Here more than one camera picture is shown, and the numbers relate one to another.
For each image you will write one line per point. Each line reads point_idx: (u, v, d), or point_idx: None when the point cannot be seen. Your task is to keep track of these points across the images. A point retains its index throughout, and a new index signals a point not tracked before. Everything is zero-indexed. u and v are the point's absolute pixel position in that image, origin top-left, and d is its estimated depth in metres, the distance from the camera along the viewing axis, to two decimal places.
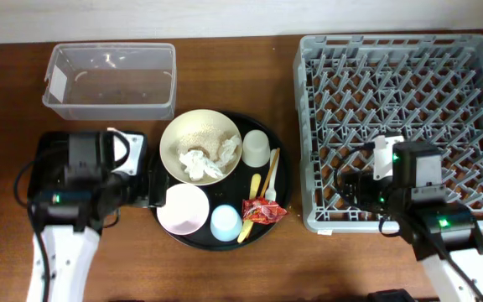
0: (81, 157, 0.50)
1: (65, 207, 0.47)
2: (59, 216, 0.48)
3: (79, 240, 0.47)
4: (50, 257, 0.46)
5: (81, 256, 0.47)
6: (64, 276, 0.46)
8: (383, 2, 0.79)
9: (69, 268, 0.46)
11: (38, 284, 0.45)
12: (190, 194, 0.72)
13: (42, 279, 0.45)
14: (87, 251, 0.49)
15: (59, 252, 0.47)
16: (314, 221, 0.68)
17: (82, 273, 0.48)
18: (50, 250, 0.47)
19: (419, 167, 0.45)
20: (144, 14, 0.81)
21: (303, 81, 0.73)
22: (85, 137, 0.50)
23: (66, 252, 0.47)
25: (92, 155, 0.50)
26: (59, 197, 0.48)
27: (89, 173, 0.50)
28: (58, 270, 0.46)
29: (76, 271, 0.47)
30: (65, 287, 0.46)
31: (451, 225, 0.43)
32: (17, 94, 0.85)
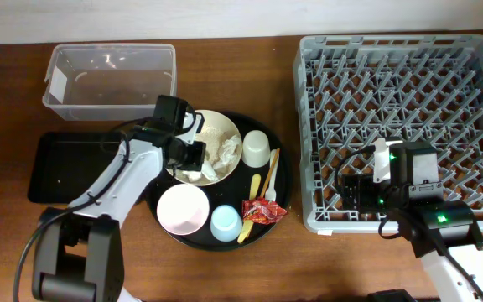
0: (163, 114, 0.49)
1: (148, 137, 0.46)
2: (142, 139, 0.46)
3: (154, 153, 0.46)
4: (131, 152, 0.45)
5: (153, 161, 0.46)
6: (139, 168, 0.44)
8: (383, 3, 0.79)
9: (143, 164, 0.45)
11: (114, 163, 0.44)
12: (188, 194, 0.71)
13: (119, 161, 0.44)
14: (154, 167, 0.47)
15: (142, 150, 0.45)
16: (314, 221, 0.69)
17: (148, 173, 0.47)
18: (132, 147, 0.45)
19: (416, 164, 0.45)
20: (144, 15, 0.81)
21: (303, 82, 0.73)
22: (169, 98, 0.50)
23: (144, 148, 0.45)
25: (173, 116, 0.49)
26: (148, 130, 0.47)
27: (166, 127, 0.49)
28: (136, 158, 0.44)
29: (147, 169, 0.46)
30: (136, 174, 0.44)
31: (449, 221, 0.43)
32: (17, 94, 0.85)
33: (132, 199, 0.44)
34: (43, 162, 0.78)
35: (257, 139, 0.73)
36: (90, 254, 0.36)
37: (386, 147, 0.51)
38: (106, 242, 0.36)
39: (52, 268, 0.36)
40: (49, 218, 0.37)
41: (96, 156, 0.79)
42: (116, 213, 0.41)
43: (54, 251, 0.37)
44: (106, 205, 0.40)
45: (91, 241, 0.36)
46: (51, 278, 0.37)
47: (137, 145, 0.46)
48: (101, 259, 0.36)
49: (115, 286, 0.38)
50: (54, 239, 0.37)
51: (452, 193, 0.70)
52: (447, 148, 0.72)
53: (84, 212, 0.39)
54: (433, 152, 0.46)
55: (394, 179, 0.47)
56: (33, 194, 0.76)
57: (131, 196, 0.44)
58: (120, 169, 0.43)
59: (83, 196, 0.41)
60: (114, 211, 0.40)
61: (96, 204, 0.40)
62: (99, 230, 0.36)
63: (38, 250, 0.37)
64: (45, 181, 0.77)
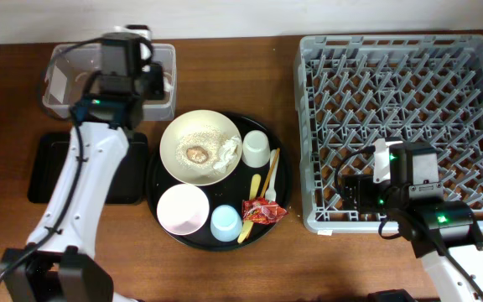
0: (112, 68, 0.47)
1: (103, 113, 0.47)
2: (96, 121, 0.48)
3: (111, 138, 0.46)
4: (85, 145, 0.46)
5: (109, 154, 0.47)
6: (95, 165, 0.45)
8: (382, 3, 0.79)
9: (101, 158, 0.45)
11: (70, 166, 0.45)
12: (188, 194, 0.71)
13: (75, 162, 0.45)
14: (118, 150, 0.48)
15: (95, 142, 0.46)
16: (314, 221, 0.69)
17: (111, 164, 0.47)
18: (85, 139, 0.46)
19: (416, 164, 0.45)
20: (144, 15, 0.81)
21: (303, 82, 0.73)
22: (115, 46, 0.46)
23: (97, 140, 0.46)
25: (124, 64, 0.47)
26: (98, 102, 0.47)
27: (120, 81, 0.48)
28: (90, 155, 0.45)
29: (107, 164, 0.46)
30: (95, 177, 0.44)
31: (449, 221, 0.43)
32: (17, 94, 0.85)
33: (98, 203, 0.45)
34: (43, 162, 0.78)
35: (257, 140, 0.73)
36: (65, 288, 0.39)
37: (386, 148, 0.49)
38: (75, 277, 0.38)
39: (34, 299, 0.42)
40: (12, 262, 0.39)
41: None
42: (83, 231, 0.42)
43: (27, 285, 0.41)
44: (69, 231, 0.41)
45: (63, 276, 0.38)
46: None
47: (90, 132, 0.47)
48: (76, 288, 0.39)
49: (100, 294, 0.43)
50: (24, 279, 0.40)
51: (452, 193, 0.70)
52: (447, 148, 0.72)
53: (48, 247, 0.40)
54: (433, 152, 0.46)
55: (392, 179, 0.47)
56: (33, 194, 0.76)
57: (98, 197, 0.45)
58: (76, 180, 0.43)
59: (44, 224, 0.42)
60: (80, 226, 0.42)
61: (59, 232, 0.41)
62: (66, 264, 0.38)
63: (16, 287, 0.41)
64: (45, 181, 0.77)
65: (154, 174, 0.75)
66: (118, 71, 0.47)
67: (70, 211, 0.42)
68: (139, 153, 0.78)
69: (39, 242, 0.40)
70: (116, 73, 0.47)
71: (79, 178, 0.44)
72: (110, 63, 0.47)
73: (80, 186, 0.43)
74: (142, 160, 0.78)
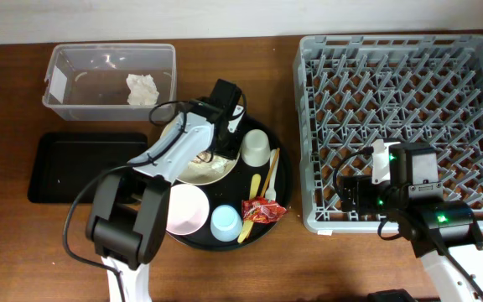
0: (219, 96, 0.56)
1: (199, 113, 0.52)
2: (196, 114, 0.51)
3: (207, 129, 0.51)
4: (187, 123, 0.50)
5: (205, 134, 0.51)
6: (192, 138, 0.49)
8: (382, 3, 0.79)
9: (197, 137, 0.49)
11: (171, 131, 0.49)
12: (187, 195, 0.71)
13: (176, 129, 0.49)
14: (205, 140, 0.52)
15: (196, 123, 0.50)
16: (314, 221, 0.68)
17: (198, 148, 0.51)
18: (189, 118, 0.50)
19: (415, 164, 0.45)
20: (143, 15, 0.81)
21: (303, 82, 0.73)
22: (226, 85, 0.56)
23: (198, 123, 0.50)
25: (227, 98, 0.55)
26: (201, 106, 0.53)
27: (220, 106, 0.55)
28: (192, 130, 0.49)
29: (197, 143, 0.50)
30: (189, 144, 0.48)
31: (449, 221, 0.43)
32: (16, 94, 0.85)
33: (180, 169, 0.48)
34: (43, 162, 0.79)
35: (257, 140, 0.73)
36: (142, 209, 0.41)
37: (385, 148, 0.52)
38: (157, 200, 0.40)
39: (107, 214, 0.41)
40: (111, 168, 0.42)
41: (95, 155, 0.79)
42: (169, 174, 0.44)
43: (110, 199, 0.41)
44: (160, 167, 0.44)
45: (147, 194, 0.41)
46: (105, 221, 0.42)
47: (193, 117, 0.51)
48: (149, 214, 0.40)
49: (156, 240, 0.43)
50: (112, 187, 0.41)
51: (452, 193, 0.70)
52: (447, 148, 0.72)
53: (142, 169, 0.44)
54: (433, 152, 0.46)
55: (394, 179, 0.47)
56: (33, 194, 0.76)
57: (182, 165, 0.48)
58: (174, 142, 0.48)
59: (142, 156, 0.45)
60: (168, 172, 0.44)
61: (153, 164, 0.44)
62: (153, 187, 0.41)
63: (99, 195, 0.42)
64: (45, 180, 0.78)
65: None
66: (222, 101, 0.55)
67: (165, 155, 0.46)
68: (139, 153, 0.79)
69: (137, 163, 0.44)
70: (226, 100, 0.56)
71: (176, 139, 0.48)
72: (219, 94, 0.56)
73: (175, 147, 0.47)
74: None
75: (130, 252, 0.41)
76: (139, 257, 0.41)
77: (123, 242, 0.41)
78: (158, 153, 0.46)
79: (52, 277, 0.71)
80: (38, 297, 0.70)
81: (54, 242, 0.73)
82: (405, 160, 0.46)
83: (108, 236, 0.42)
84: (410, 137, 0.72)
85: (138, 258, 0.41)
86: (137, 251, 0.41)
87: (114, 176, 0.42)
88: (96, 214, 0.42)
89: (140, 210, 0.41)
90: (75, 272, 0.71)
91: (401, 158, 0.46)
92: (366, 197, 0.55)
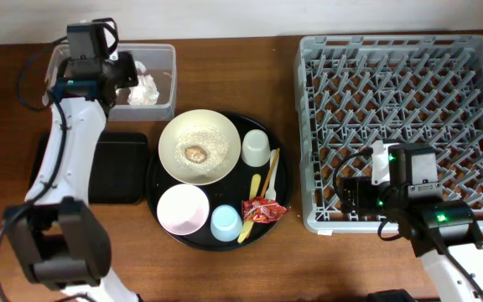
0: (80, 51, 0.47)
1: (73, 91, 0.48)
2: (69, 97, 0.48)
3: (91, 108, 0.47)
4: (66, 116, 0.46)
5: (91, 117, 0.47)
6: (80, 131, 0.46)
8: (383, 3, 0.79)
9: (84, 125, 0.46)
11: (54, 135, 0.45)
12: (186, 195, 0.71)
13: (59, 130, 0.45)
14: (98, 121, 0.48)
15: (76, 111, 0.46)
16: (314, 221, 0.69)
17: (94, 132, 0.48)
18: (66, 111, 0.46)
19: (414, 164, 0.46)
20: (144, 15, 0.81)
21: (303, 82, 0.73)
22: (76, 33, 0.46)
23: (77, 108, 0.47)
25: (90, 49, 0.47)
26: (72, 83, 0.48)
27: (90, 63, 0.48)
28: (74, 122, 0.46)
29: (90, 131, 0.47)
30: (80, 140, 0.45)
31: (449, 220, 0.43)
32: (16, 94, 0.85)
33: (86, 169, 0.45)
34: None
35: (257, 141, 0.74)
36: (69, 236, 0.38)
37: (385, 149, 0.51)
38: (78, 221, 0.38)
39: (37, 255, 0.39)
40: (11, 216, 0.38)
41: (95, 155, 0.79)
42: (75, 188, 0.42)
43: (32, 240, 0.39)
44: (64, 184, 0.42)
45: (64, 221, 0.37)
46: (40, 260, 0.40)
47: (71, 103, 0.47)
48: (79, 236, 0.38)
49: (101, 248, 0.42)
50: (27, 233, 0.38)
51: (452, 193, 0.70)
52: (447, 148, 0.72)
53: (45, 200, 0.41)
54: (432, 153, 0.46)
55: (393, 179, 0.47)
56: None
57: (85, 163, 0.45)
58: (64, 148, 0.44)
59: (38, 184, 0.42)
60: (73, 185, 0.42)
61: (54, 186, 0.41)
62: (67, 210, 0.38)
63: (17, 243, 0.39)
64: None
65: (154, 175, 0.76)
66: (85, 55, 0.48)
67: (61, 169, 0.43)
68: (139, 153, 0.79)
69: (34, 197, 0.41)
70: (85, 53, 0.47)
71: (65, 143, 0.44)
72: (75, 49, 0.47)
73: (66, 152, 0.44)
74: (141, 160, 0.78)
75: (81, 272, 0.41)
76: (93, 272, 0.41)
77: (69, 268, 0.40)
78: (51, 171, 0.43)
79: None
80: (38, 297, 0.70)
81: None
82: (403, 160, 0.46)
83: (53, 271, 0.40)
84: (410, 137, 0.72)
85: (93, 273, 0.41)
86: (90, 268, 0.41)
87: (18, 222, 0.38)
88: (28, 262, 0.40)
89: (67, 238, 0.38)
90: None
91: (399, 159, 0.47)
92: (365, 199, 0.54)
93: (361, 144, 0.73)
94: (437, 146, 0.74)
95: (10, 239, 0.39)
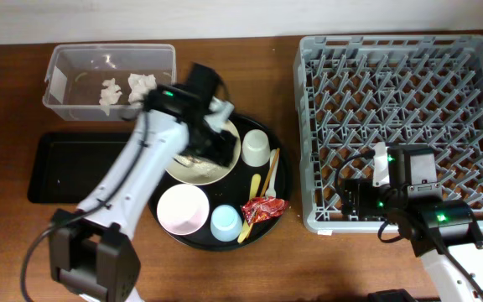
0: (194, 83, 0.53)
1: (167, 107, 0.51)
2: (161, 111, 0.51)
3: (174, 130, 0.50)
4: (151, 131, 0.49)
5: (171, 143, 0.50)
6: (153, 153, 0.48)
8: (383, 3, 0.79)
9: (158, 148, 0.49)
11: (132, 148, 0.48)
12: (186, 195, 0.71)
13: (137, 145, 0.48)
14: (174, 144, 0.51)
15: (159, 131, 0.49)
16: (314, 221, 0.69)
17: (164, 158, 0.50)
18: (153, 126, 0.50)
19: (412, 164, 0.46)
20: (144, 15, 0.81)
21: (303, 82, 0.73)
22: (199, 70, 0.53)
23: (161, 130, 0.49)
25: (204, 86, 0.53)
26: (170, 96, 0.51)
27: (193, 93, 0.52)
28: (154, 142, 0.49)
29: (162, 156, 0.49)
30: (148, 164, 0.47)
31: (449, 220, 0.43)
32: (17, 94, 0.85)
33: (144, 195, 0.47)
34: (44, 162, 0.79)
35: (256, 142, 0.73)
36: (100, 261, 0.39)
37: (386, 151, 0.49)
38: (114, 254, 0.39)
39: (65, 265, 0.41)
40: (61, 222, 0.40)
41: (95, 156, 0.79)
42: (127, 214, 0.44)
43: (66, 251, 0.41)
44: (117, 208, 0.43)
45: (101, 250, 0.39)
46: (66, 270, 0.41)
47: (162, 120, 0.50)
48: (111, 264, 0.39)
49: (127, 281, 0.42)
50: (64, 242, 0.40)
51: (452, 193, 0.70)
52: (446, 148, 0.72)
53: (96, 216, 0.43)
54: (430, 153, 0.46)
55: (392, 180, 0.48)
56: (33, 195, 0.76)
57: (144, 189, 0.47)
58: (133, 165, 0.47)
59: (96, 195, 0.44)
60: (125, 212, 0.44)
61: (107, 207, 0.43)
62: (109, 242, 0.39)
63: (54, 248, 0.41)
64: (45, 181, 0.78)
65: None
66: (198, 87, 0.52)
67: (122, 191, 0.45)
68: None
69: (87, 211, 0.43)
70: (198, 86, 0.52)
71: (136, 163, 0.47)
72: (197, 80, 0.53)
73: (134, 171, 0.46)
74: None
75: (99, 298, 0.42)
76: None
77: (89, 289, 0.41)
78: (112, 188, 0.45)
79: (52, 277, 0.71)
80: (38, 297, 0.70)
81: None
82: (402, 162, 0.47)
83: (74, 283, 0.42)
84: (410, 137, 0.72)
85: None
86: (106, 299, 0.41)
87: (64, 230, 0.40)
88: (54, 266, 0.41)
89: (98, 263, 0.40)
90: None
91: (398, 160, 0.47)
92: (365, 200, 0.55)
93: (361, 144, 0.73)
94: (437, 146, 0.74)
95: (52, 242, 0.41)
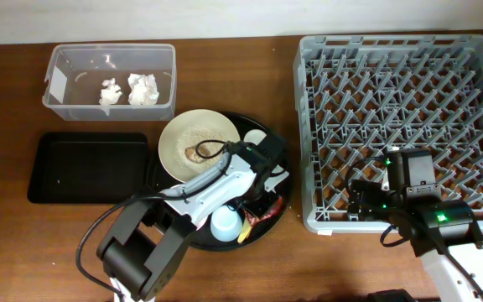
0: (267, 149, 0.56)
1: (244, 157, 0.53)
2: (241, 157, 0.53)
3: (246, 178, 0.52)
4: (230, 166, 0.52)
5: (241, 184, 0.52)
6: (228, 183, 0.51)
8: (383, 3, 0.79)
9: (235, 183, 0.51)
11: (211, 170, 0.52)
12: None
13: (216, 170, 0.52)
14: (241, 187, 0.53)
15: (237, 169, 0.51)
16: (314, 221, 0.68)
17: (233, 192, 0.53)
18: (232, 162, 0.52)
19: (411, 166, 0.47)
20: (143, 15, 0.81)
21: (303, 82, 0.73)
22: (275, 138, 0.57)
23: (240, 171, 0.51)
25: (277, 153, 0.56)
26: (250, 150, 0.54)
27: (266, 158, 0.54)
28: (231, 174, 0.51)
29: (234, 189, 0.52)
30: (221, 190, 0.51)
31: (449, 220, 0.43)
32: (16, 94, 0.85)
33: (211, 208, 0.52)
34: (44, 162, 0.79)
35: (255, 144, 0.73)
36: (161, 242, 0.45)
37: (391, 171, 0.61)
38: (179, 241, 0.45)
39: (124, 238, 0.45)
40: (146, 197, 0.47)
41: (96, 155, 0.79)
42: (196, 216, 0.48)
43: (132, 225, 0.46)
44: (193, 205, 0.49)
45: (169, 233, 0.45)
46: (121, 244, 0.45)
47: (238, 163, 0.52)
48: (168, 251, 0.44)
49: (162, 278, 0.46)
50: (137, 216, 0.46)
51: (451, 193, 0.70)
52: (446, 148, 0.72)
53: (173, 204, 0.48)
54: (428, 155, 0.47)
55: (392, 183, 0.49)
56: (33, 194, 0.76)
57: (214, 202, 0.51)
58: (213, 180, 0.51)
59: (178, 189, 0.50)
60: (196, 212, 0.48)
61: (185, 200, 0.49)
62: (178, 228, 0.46)
63: (122, 217, 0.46)
64: (45, 180, 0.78)
65: (153, 175, 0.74)
66: (269, 153, 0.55)
67: (199, 195, 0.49)
68: (140, 153, 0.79)
69: (168, 195, 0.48)
70: (275, 151, 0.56)
71: (215, 180, 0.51)
72: (272, 146, 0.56)
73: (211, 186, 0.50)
74: (142, 160, 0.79)
75: (132, 286, 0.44)
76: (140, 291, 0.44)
77: (129, 273, 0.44)
78: (193, 189, 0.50)
79: (52, 277, 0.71)
80: (38, 298, 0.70)
81: (53, 243, 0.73)
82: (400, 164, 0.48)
83: (116, 262, 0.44)
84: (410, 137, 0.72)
85: (140, 293, 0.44)
86: (141, 288, 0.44)
87: (142, 204, 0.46)
88: (111, 236, 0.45)
89: (158, 247, 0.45)
90: (75, 273, 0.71)
91: (395, 164, 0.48)
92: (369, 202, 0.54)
93: (360, 145, 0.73)
94: (437, 146, 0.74)
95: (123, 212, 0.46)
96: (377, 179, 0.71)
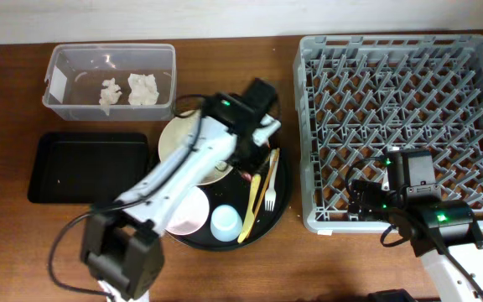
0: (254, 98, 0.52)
1: (222, 116, 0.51)
2: (215, 117, 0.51)
3: (224, 137, 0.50)
4: (202, 137, 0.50)
5: (218, 150, 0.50)
6: (199, 158, 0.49)
8: (382, 4, 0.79)
9: (208, 154, 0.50)
11: (180, 153, 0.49)
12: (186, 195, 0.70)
13: (186, 148, 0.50)
14: (223, 150, 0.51)
15: (209, 137, 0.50)
16: (314, 221, 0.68)
17: (209, 164, 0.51)
18: (203, 132, 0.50)
19: (410, 166, 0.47)
20: (143, 15, 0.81)
21: (303, 82, 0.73)
22: (263, 87, 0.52)
23: (213, 136, 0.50)
25: (264, 101, 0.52)
26: (227, 104, 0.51)
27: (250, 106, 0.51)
28: (203, 148, 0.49)
29: (209, 160, 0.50)
30: (191, 172, 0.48)
31: (449, 220, 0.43)
32: (16, 94, 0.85)
33: (180, 199, 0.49)
34: (43, 162, 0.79)
35: None
36: (128, 253, 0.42)
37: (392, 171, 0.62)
38: (144, 250, 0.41)
39: (96, 249, 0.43)
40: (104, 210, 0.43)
41: (96, 155, 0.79)
42: (161, 216, 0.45)
43: (99, 236, 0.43)
44: (155, 205, 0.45)
45: (132, 242, 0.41)
46: (96, 255, 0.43)
47: (214, 130, 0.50)
48: (137, 259, 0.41)
49: (148, 276, 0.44)
50: (99, 228, 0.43)
51: (452, 193, 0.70)
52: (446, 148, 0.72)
53: (133, 210, 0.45)
54: (427, 155, 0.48)
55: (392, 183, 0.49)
56: (33, 194, 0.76)
57: (184, 192, 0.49)
58: (179, 167, 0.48)
59: (134, 191, 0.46)
60: (162, 210, 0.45)
61: (147, 202, 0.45)
62: (141, 236, 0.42)
63: (89, 230, 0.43)
64: (45, 180, 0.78)
65: None
66: (259, 103, 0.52)
67: (161, 190, 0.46)
68: (139, 153, 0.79)
69: (127, 202, 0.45)
70: (265, 99, 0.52)
71: (179, 169, 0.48)
72: (260, 94, 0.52)
73: (175, 174, 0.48)
74: (142, 160, 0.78)
75: (119, 288, 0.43)
76: (128, 292, 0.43)
77: (114, 278, 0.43)
78: (155, 186, 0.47)
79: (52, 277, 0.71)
80: (38, 297, 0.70)
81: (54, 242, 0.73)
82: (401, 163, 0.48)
83: (99, 268, 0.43)
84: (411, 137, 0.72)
85: (129, 293, 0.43)
86: (128, 289, 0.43)
87: (100, 217, 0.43)
88: (86, 249, 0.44)
89: (128, 255, 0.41)
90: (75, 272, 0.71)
91: (396, 163, 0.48)
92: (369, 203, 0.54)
93: (360, 145, 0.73)
94: (437, 146, 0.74)
95: (86, 226, 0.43)
96: (377, 179, 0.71)
